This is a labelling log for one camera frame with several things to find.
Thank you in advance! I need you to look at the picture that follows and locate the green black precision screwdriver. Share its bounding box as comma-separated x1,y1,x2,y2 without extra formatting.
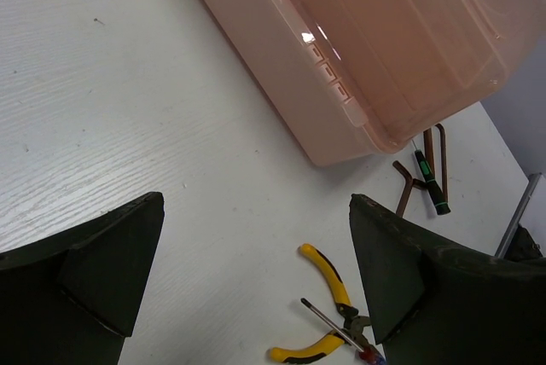
412,141,450,216

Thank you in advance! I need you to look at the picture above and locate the aluminium table frame rail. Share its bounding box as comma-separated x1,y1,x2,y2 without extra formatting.
495,173,543,258

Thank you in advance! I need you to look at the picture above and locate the brown hex key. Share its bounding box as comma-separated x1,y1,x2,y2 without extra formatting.
423,129,435,174
392,160,427,217
435,124,449,201

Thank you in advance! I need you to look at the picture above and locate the yellow pliers right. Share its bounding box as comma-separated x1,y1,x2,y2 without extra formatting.
268,243,375,363

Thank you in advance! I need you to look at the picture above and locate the brown hex key middle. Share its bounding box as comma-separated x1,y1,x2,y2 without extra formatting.
423,129,435,174

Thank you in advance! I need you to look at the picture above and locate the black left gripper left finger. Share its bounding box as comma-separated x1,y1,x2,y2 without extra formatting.
1,192,164,364

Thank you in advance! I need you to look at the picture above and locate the pink plastic toolbox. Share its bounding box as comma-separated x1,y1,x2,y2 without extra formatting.
202,0,545,166

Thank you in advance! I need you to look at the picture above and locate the brown hex key right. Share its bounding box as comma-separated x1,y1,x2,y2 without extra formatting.
435,124,449,201

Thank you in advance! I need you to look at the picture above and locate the red blue handled screwdriver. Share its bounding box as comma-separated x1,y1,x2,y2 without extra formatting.
300,298,386,365

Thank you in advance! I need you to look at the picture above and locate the brown hex key left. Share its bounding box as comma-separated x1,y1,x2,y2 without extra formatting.
392,160,427,217

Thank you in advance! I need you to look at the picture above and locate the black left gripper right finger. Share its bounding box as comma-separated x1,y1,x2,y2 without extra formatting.
349,194,545,364

